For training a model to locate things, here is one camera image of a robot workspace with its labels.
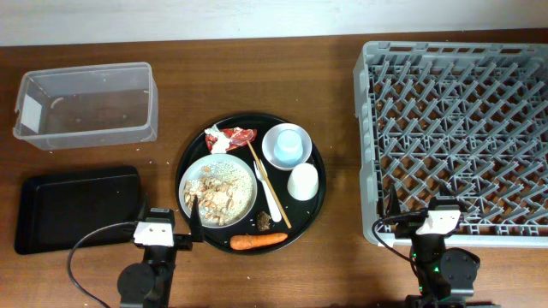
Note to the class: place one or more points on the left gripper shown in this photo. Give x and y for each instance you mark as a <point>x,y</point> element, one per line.
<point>182,243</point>

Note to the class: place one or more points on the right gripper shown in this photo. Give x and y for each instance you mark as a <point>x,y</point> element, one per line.
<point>408,227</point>

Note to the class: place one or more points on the pile of rice and shells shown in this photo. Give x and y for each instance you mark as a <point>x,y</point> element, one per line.
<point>216,194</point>

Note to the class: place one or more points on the grey round plate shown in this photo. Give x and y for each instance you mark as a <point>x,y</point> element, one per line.
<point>246,188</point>

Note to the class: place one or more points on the orange carrot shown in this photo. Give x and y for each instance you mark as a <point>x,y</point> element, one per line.
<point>247,242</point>

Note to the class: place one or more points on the white tissue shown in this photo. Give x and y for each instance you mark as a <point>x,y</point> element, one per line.
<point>217,141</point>

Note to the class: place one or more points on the brown food lump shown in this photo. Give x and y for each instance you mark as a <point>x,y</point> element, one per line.
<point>263,221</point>

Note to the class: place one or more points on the red snack wrapper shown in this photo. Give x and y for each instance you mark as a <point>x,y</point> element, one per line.
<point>239,136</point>

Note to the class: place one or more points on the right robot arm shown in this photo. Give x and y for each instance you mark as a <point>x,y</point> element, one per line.
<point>445,275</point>

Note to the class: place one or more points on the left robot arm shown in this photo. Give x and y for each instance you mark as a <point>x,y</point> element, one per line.
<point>148,282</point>

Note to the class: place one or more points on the grey dishwasher rack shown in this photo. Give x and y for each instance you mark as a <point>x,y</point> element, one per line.
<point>471,115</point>

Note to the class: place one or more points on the round black serving tray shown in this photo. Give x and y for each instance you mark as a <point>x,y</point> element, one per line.
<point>301,214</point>

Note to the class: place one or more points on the white plastic fork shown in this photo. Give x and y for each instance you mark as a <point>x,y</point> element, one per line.
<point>271,203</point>

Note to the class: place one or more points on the wooden chopstick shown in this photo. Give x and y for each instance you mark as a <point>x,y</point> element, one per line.
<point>273,193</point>

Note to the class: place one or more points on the black rectangular tray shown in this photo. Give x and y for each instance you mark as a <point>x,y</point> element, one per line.
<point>57,210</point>

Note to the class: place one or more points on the white cup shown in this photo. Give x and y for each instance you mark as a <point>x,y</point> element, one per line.
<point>303,183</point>

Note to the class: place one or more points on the clear plastic bin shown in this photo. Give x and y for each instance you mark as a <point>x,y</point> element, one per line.
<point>87,106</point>

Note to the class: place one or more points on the white bowl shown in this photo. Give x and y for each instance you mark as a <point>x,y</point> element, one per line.
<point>269,142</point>

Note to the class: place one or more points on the light blue cup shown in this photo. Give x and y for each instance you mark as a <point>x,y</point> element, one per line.
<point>288,149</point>

